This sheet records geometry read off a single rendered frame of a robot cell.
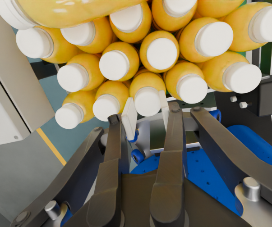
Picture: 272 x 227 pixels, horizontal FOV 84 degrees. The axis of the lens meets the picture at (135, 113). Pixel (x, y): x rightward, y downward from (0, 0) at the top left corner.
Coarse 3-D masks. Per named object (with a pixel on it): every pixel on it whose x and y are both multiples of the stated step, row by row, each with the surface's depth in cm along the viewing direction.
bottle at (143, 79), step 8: (144, 72) 27; (152, 72) 27; (136, 80) 25; (144, 80) 24; (152, 80) 24; (160, 80) 25; (136, 88) 24; (144, 88) 23; (152, 88) 23; (160, 88) 24
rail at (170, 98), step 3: (264, 75) 30; (267, 75) 29; (261, 78) 29; (264, 78) 29; (207, 87) 32; (207, 90) 31; (210, 90) 31; (213, 90) 31; (168, 96) 33; (171, 96) 32; (168, 99) 32; (171, 99) 32; (174, 99) 32
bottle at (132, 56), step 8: (112, 48) 23; (120, 48) 23; (128, 48) 23; (136, 48) 29; (128, 56) 23; (136, 56) 25; (128, 64) 23; (136, 64) 25; (128, 72) 24; (136, 72) 27; (120, 80) 25
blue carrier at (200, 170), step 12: (192, 156) 36; (204, 156) 35; (144, 168) 36; (156, 168) 36; (192, 168) 33; (204, 168) 32; (192, 180) 30; (204, 180) 29; (216, 180) 29; (216, 192) 27; (228, 192) 26; (228, 204) 24; (240, 216) 22
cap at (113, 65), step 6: (108, 54) 20; (114, 54) 20; (120, 54) 20; (102, 60) 21; (108, 60) 21; (114, 60) 21; (120, 60) 20; (126, 60) 21; (102, 66) 21; (108, 66) 21; (114, 66) 21; (120, 66) 21; (126, 66) 21; (102, 72) 21; (108, 72) 21; (114, 72) 21; (120, 72) 21; (108, 78) 22; (114, 78) 22
